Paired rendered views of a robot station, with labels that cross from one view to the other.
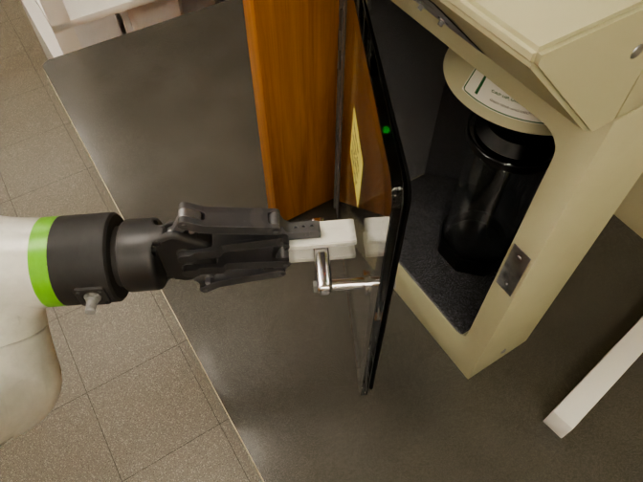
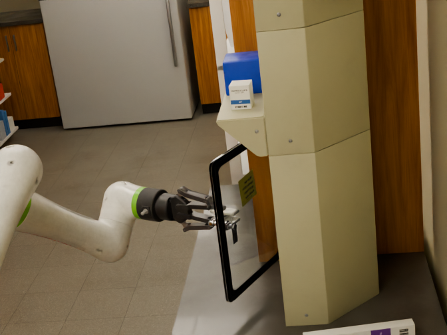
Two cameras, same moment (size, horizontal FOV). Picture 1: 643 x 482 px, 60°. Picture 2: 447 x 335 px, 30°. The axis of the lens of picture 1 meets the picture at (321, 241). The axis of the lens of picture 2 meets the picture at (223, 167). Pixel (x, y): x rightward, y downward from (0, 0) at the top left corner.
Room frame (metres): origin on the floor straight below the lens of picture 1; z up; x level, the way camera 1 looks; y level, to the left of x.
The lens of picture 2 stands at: (-1.22, -1.31, 2.09)
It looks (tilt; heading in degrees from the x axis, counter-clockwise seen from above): 20 degrees down; 40
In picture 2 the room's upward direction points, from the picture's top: 7 degrees counter-clockwise
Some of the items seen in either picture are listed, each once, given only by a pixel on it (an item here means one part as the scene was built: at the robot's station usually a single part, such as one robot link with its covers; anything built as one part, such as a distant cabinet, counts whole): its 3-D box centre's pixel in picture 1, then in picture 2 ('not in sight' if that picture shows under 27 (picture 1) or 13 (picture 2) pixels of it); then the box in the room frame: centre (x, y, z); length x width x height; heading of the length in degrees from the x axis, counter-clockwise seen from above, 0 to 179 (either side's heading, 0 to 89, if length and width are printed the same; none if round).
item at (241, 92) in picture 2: not in sight; (241, 94); (0.34, -0.10, 1.54); 0.05 x 0.05 x 0.06; 27
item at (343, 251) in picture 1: (321, 247); not in sight; (0.34, 0.00, 1.19); 0.07 x 0.03 x 0.01; 95
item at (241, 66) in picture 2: not in sight; (245, 72); (0.47, -0.02, 1.56); 0.10 x 0.10 x 0.09; 32
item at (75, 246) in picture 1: (96, 261); (153, 205); (0.31, 0.23, 1.20); 0.12 x 0.06 x 0.09; 5
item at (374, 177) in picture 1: (357, 205); (249, 212); (0.39, -0.04, 1.19); 0.30 x 0.01 x 0.40; 5
